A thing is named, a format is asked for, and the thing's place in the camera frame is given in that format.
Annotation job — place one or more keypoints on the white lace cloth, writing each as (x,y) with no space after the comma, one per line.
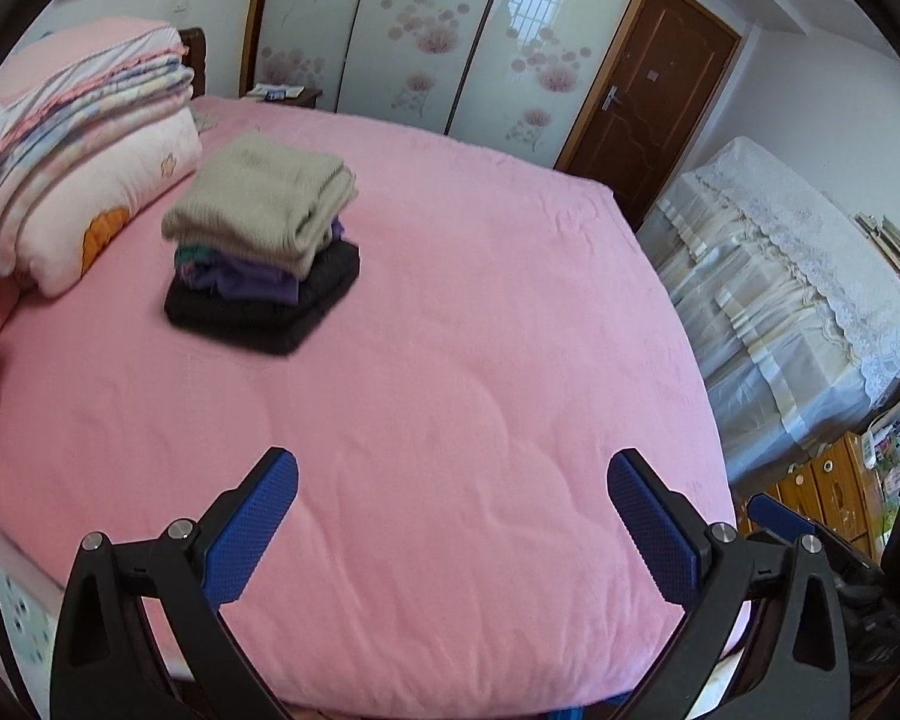
(817,240)

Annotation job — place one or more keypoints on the beige striped covered furniture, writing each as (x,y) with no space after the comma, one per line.
(757,300)

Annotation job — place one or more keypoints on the wooden headboard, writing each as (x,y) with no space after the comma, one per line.
(195,60)

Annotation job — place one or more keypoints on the stack of books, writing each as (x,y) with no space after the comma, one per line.
(892,247)

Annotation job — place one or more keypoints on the patterned under sheet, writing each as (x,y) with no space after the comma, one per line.
(26,607)

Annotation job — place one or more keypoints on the purple garment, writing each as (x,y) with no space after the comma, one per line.
(247,277)

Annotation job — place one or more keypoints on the wooden nightstand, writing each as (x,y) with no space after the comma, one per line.
(281,96)

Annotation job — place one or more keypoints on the black garment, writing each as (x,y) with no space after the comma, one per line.
(322,277)

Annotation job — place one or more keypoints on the pink floral folded quilt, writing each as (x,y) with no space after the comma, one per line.
(82,75)

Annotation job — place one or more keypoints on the brown wooden door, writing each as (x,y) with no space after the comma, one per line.
(645,105)

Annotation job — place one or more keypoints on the pink bed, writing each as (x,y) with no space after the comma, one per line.
(457,390)

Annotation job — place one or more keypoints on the wooden drawer cabinet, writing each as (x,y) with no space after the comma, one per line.
(832,495)

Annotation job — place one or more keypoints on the green patterned garment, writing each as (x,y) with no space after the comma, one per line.
(189,255)

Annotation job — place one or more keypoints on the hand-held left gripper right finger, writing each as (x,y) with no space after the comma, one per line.
(649,532)

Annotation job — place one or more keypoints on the floral sliding-door wardrobe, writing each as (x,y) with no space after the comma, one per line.
(420,30)

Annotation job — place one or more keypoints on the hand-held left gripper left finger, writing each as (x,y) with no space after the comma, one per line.
(255,532)

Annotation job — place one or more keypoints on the cream cartoon folded quilt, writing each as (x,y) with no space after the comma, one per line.
(120,187)

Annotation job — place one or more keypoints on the beige knitted cardigan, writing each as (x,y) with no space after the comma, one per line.
(255,195)

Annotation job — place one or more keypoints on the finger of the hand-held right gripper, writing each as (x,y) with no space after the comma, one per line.
(776,514)

